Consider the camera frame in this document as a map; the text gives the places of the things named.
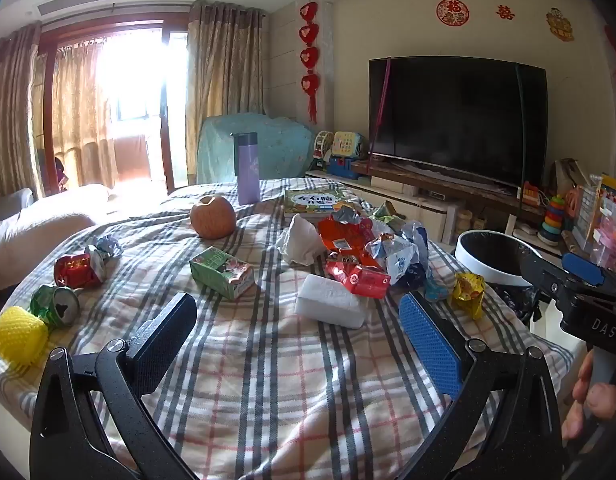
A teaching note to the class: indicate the gold figure wall decal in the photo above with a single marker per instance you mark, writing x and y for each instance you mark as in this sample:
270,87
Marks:
560,24

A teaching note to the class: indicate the green crushed can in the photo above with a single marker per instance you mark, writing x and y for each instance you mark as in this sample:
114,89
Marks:
55,305

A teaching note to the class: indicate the brown paper bag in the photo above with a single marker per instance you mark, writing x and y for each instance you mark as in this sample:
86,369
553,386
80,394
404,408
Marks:
570,175

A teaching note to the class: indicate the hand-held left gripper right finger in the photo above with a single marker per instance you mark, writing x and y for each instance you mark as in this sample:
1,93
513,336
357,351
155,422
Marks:
430,345

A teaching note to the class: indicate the clear storage box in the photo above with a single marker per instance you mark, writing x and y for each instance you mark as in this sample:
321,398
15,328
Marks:
603,225

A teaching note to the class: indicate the white bin with black bag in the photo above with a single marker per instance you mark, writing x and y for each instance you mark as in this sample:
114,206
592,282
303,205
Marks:
493,270

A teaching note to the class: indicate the clear white plastic wrapper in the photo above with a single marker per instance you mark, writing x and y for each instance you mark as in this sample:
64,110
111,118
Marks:
415,235

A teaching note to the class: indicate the teal covered furniture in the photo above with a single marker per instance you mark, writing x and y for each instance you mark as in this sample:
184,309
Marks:
278,150

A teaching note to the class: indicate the red character wall decal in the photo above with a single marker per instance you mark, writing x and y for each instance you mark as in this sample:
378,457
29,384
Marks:
506,12

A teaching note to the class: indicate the red orange snack wrapper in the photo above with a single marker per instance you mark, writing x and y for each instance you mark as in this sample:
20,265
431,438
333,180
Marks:
345,240

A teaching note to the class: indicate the yellow foam fruit net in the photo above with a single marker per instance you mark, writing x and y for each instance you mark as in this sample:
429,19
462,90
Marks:
18,335

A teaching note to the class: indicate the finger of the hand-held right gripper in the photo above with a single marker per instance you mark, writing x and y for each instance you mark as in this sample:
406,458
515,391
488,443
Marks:
538,272
583,267

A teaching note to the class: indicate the person's right hand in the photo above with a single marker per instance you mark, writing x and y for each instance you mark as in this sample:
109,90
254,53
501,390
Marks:
588,400

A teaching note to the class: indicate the round red wall decal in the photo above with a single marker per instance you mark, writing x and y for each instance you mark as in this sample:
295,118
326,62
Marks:
452,11

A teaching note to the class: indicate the red crushed can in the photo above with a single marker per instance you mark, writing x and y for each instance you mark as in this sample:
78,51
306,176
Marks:
78,270

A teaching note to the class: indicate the green snack wrapper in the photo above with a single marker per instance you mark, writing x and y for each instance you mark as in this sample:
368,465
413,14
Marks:
388,215

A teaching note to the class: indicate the sheer curtain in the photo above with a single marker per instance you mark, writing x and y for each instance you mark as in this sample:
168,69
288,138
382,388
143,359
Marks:
80,110

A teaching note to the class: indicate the green juice carton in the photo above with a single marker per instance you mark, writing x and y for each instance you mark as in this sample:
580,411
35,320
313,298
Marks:
220,272

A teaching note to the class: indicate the purple water bottle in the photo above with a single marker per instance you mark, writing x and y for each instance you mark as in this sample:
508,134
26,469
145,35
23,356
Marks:
248,170

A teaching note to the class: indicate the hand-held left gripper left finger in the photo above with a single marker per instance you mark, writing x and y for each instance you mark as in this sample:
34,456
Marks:
158,345

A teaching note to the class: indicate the orange apple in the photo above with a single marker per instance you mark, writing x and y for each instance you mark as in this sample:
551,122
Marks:
213,217

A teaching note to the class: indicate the small blue wrapper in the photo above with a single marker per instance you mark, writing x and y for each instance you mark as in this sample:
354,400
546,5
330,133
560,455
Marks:
438,287

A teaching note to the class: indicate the red crumpled snack packet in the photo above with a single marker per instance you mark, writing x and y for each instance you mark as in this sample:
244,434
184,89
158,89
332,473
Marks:
360,280

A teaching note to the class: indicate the ceiling air vent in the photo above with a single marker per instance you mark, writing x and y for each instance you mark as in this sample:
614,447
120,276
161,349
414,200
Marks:
108,0

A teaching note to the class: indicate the orange toy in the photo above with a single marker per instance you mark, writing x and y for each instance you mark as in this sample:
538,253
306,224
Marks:
574,200

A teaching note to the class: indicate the ferris wheel toy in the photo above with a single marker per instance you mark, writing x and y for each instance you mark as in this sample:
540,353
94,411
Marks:
322,152

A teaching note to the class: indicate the black television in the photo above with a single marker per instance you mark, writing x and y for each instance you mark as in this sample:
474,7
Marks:
458,120

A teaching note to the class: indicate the yellow candy wrapper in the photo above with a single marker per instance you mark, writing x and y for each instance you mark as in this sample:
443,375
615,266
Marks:
468,292

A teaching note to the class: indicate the white tissue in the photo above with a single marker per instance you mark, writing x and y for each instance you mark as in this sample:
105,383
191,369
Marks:
300,240

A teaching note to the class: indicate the green picture book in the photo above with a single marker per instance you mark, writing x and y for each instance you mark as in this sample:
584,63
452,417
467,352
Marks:
315,202

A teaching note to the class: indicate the pink stick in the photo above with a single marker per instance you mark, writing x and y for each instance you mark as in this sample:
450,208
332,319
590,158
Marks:
380,105

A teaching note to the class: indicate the white foam packing piece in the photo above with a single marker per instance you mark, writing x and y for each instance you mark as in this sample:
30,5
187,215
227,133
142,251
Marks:
330,302

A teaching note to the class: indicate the silver crumpled foil wrapper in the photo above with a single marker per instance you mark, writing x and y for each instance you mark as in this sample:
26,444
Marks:
345,215
105,249

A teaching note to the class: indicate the blue toy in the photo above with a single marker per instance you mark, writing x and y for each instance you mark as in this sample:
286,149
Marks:
344,167

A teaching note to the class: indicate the red toy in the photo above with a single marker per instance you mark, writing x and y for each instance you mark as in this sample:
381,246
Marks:
530,192

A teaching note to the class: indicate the blue white plastic wrapper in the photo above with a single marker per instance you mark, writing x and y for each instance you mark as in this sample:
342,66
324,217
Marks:
395,262

